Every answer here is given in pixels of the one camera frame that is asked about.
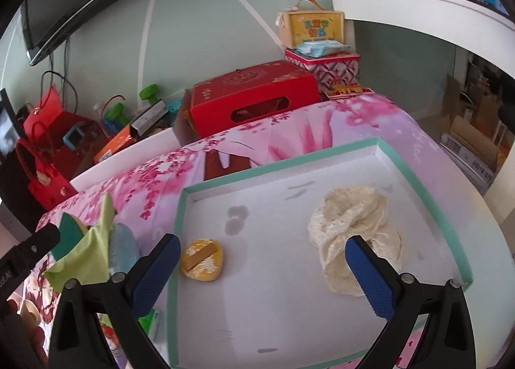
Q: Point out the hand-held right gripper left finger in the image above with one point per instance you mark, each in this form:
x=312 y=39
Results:
x=157 y=276

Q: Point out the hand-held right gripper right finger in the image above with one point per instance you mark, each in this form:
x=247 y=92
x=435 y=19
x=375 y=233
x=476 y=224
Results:
x=370 y=280

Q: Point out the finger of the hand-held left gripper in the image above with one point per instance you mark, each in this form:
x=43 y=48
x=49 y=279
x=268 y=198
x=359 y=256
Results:
x=40 y=238

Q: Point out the green and yellow scrubbing sponge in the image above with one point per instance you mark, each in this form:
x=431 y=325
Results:
x=70 y=234

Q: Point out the blue face mask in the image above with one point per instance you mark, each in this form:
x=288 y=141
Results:
x=122 y=248

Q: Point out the light green cloth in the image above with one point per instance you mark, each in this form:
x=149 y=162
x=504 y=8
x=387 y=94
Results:
x=86 y=256

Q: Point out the cream lace cloth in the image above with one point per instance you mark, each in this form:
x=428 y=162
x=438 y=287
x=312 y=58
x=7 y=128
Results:
x=346 y=216

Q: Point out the white tray with teal rim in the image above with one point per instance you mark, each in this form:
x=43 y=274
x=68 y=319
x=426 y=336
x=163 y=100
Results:
x=281 y=272

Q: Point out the green tissue packet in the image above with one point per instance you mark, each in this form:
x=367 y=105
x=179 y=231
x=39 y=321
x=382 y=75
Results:
x=152 y=322

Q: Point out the small red handbag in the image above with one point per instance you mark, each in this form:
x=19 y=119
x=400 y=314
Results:
x=52 y=188

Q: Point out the small blue framed device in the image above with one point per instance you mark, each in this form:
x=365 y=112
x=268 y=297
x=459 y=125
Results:
x=67 y=137

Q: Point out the black tablet screen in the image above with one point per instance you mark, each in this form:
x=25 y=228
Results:
x=8 y=127

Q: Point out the orange carton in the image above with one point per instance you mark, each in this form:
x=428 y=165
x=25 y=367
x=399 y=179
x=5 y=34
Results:
x=114 y=145

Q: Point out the large red paper bag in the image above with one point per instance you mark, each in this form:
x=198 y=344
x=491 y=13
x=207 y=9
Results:
x=48 y=111

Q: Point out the green dumbbell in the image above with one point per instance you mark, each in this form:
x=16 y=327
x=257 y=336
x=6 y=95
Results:
x=149 y=93
x=116 y=112

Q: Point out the printed cardboard box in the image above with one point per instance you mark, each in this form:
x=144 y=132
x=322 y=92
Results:
x=470 y=159

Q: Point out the grey striped box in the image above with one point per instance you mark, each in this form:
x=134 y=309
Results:
x=149 y=117

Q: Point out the pink floral bedsheet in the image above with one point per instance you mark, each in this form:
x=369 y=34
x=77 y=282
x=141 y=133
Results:
x=281 y=139

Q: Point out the teal plastic toy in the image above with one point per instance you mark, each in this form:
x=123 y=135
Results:
x=175 y=106

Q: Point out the small gold and red box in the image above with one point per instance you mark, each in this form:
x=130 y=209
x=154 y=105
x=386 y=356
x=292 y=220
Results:
x=346 y=90

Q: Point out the brown cardboard box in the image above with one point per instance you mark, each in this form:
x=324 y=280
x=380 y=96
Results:
x=487 y=111

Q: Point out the red gift box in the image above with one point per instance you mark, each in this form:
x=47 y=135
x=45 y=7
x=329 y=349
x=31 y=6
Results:
x=249 y=91

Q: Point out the red white patterned tin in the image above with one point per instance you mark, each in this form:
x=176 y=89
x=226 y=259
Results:
x=342 y=69

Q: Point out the light blue wipes pack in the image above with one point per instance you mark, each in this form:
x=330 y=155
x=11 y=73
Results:
x=322 y=47

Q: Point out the white curved desk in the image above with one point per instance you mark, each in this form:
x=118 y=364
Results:
x=402 y=4

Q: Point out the blue round container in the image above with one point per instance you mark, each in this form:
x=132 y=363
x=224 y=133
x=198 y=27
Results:
x=495 y=0

